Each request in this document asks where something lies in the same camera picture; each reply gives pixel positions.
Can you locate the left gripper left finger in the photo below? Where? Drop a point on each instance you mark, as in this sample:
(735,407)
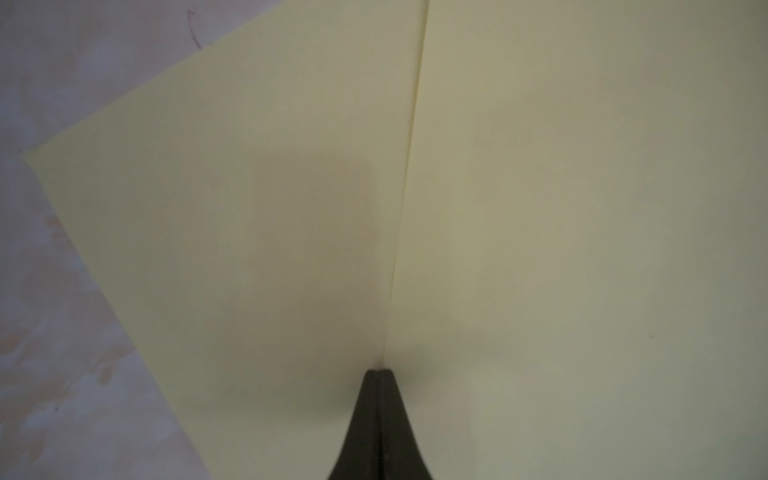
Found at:
(359,458)

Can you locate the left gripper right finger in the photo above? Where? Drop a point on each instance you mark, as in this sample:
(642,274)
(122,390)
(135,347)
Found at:
(399,451)

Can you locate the yellow paper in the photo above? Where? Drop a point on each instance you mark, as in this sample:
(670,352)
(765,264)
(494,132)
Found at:
(239,213)
(581,280)

